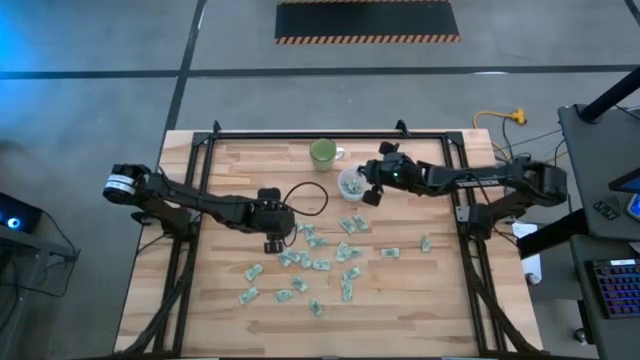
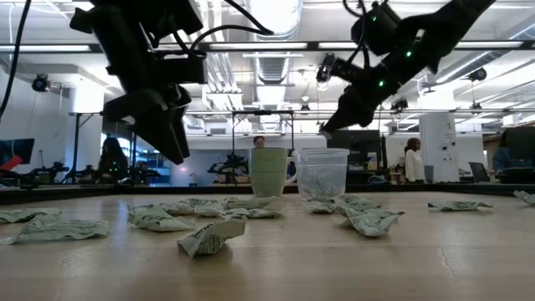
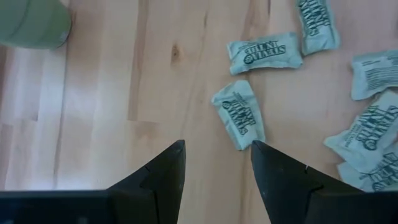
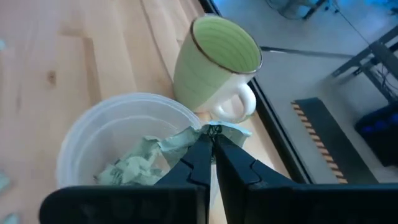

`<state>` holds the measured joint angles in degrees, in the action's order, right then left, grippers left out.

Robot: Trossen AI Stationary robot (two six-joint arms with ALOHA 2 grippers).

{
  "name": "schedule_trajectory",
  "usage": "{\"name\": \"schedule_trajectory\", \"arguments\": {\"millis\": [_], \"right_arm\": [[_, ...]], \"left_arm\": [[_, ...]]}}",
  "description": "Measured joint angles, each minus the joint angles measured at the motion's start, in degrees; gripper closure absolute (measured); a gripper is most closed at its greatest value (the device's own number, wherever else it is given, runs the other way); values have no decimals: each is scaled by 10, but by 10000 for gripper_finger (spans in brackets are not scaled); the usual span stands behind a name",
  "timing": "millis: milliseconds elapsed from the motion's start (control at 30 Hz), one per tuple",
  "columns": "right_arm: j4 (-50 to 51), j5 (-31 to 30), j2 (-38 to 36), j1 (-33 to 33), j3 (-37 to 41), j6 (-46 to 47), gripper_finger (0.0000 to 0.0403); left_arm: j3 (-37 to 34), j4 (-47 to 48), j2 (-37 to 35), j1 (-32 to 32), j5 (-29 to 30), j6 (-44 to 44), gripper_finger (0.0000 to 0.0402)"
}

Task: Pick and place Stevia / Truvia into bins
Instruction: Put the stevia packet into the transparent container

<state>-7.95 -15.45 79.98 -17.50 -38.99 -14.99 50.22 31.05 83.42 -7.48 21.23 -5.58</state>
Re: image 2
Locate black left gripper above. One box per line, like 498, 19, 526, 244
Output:
102, 41, 193, 165

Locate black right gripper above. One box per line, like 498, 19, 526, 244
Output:
320, 39, 427, 135

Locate wide black monitor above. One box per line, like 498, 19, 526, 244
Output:
326, 129, 388, 171

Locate clear plastic cup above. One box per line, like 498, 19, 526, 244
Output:
295, 147, 350, 201

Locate white pillar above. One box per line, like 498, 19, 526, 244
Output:
419, 111, 461, 184

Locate green ceramic mug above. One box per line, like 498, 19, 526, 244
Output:
249, 146, 298, 198

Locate dark laptop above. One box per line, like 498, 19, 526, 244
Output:
467, 161, 491, 184

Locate red object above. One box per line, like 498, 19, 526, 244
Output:
0, 155, 24, 172

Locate black overhead beam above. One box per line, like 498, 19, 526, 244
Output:
0, 39, 535, 54

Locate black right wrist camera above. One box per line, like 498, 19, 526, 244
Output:
334, 57, 371, 83

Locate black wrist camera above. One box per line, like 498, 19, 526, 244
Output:
157, 55, 209, 85
334, 57, 371, 83

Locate black aluminium table frame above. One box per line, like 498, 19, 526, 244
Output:
0, 182, 535, 207

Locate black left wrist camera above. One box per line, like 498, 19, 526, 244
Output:
157, 55, 209, 85

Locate black frame stand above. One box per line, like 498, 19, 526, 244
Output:
232, 110, 295, 185
69, 110, 139, 185

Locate silver ceiling duct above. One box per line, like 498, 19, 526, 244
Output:
246, 0, 303, 133

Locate dark wall screen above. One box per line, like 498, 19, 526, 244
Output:
0, 138, 36, 166

